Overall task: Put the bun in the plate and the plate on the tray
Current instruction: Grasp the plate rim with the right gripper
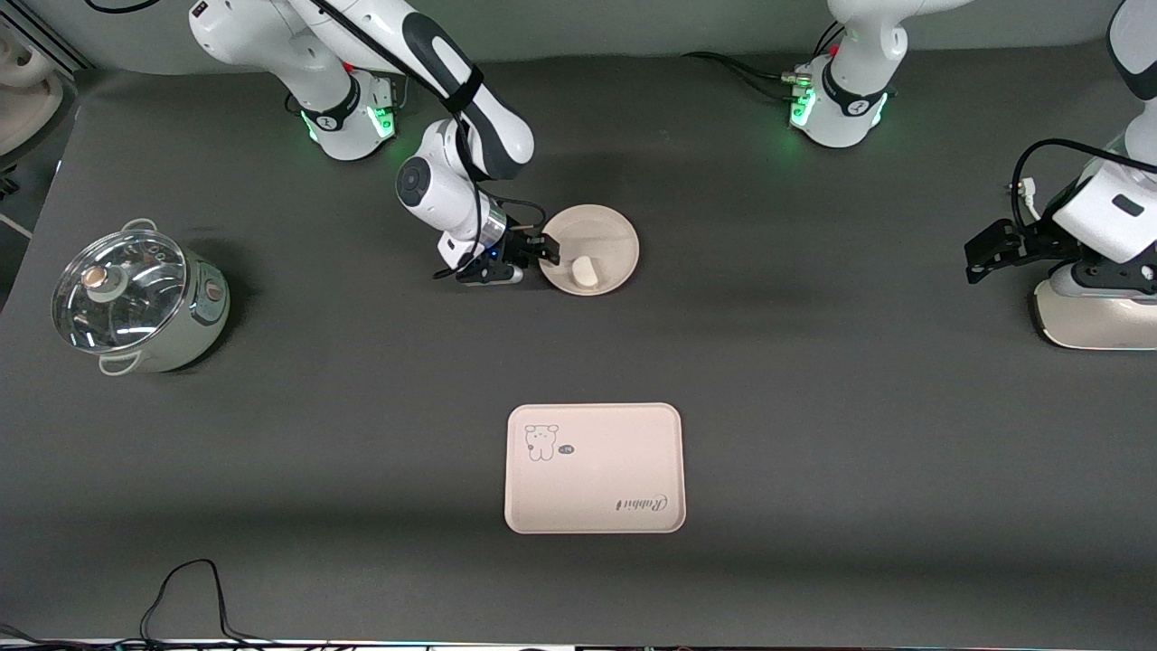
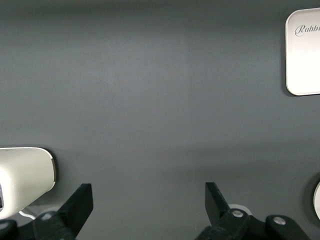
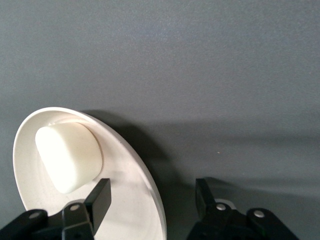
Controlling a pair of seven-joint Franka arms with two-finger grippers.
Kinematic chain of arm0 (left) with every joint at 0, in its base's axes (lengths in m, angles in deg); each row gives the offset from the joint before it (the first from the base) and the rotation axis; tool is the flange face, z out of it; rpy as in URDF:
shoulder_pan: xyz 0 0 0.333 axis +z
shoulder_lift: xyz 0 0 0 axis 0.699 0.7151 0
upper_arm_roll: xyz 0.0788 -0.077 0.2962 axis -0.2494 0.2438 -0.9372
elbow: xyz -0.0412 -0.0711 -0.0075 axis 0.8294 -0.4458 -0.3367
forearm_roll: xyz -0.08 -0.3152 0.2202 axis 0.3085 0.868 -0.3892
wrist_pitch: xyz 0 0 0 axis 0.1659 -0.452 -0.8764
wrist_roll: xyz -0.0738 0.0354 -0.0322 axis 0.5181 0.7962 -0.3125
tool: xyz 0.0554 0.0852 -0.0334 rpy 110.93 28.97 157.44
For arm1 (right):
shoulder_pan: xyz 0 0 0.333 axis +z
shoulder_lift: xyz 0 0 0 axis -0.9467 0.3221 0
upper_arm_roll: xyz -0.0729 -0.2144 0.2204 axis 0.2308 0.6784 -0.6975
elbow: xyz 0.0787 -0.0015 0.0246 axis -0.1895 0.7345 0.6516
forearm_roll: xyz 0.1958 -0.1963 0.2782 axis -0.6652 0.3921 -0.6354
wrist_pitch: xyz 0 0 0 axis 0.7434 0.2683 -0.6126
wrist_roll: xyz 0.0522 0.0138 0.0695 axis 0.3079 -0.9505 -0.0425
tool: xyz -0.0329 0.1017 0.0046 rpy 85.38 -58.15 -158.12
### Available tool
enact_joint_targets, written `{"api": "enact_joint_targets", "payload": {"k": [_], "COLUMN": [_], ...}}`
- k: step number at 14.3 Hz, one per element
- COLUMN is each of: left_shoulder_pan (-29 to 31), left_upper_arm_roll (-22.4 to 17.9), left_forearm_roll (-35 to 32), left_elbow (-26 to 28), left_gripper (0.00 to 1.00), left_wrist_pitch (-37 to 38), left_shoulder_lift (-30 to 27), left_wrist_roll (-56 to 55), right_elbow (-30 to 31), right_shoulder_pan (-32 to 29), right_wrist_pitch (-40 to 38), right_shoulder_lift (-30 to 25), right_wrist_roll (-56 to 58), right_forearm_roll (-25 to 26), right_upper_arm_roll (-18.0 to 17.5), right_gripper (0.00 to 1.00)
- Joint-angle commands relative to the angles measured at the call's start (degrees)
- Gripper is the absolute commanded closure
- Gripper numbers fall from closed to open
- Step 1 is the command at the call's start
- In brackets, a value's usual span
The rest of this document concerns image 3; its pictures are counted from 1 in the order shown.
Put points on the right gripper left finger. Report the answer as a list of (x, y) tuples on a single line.
[(98, 200)]

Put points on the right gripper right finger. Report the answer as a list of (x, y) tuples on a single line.
[(212, 217)]

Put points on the round beige plate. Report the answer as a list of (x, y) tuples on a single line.
[(130, 200)]

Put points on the white steamed bun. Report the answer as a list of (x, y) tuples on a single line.
[(67, 155)]

